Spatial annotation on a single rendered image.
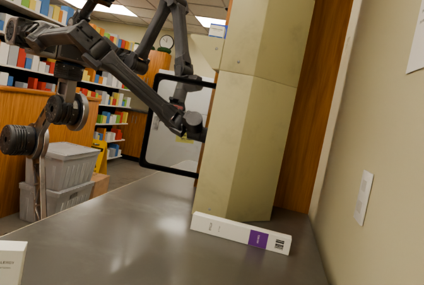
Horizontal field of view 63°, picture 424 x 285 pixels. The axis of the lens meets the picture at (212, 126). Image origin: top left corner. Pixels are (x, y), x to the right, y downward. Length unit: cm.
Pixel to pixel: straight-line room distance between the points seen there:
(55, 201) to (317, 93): 248
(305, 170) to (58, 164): 228
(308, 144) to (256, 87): 45
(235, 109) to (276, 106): 15
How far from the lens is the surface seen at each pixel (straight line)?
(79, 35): 126
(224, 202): 111
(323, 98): 145
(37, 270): 74
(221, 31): 122
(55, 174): 326
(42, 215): 227
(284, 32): 117
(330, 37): 149
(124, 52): 194
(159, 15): 180
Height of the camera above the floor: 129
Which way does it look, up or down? 3 degrees down
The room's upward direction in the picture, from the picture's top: 11 degrees clockwise
